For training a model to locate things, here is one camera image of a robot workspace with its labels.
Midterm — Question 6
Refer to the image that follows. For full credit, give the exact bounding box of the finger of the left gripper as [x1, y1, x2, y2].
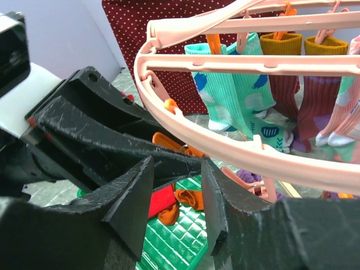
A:
[67, 66, 169, 135]

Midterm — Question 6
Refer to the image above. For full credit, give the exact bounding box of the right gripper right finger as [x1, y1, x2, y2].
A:
[201, 158, 359, 269]

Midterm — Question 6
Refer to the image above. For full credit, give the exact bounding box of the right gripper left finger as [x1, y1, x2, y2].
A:
[1, 157, 154, 269]

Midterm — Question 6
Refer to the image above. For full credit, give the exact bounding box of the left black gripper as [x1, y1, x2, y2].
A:
[1, 78, 201, 192]

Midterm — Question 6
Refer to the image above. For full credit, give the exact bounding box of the pink round clip hanger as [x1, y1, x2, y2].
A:
[134, 1, 359, 201]

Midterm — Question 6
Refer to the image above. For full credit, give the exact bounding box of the folded pink cloth stack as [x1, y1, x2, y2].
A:
[120, 91, 134, 102]

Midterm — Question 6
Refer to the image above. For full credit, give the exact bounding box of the red sock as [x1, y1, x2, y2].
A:
[148, 185, 176, 218]

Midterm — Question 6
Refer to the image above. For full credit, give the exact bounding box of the orange sock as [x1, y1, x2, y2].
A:
[157, 189, 204, 226]

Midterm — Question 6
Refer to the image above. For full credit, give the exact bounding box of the dark red dotted garment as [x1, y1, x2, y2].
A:
[101, 0, 296, 116]

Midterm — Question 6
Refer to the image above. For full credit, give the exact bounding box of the green plastic tray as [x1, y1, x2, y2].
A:
[76, 174, 210, 270]

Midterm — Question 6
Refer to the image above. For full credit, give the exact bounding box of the teal patterned hanging sock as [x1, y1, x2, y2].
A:
[184, 42, 234, 132]

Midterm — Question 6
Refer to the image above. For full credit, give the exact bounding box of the maroon purple hanging sock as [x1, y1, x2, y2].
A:
[259, 32, 303, 122]

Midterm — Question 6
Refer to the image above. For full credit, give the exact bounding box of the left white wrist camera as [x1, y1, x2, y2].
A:
[1, 12, 61, 138]

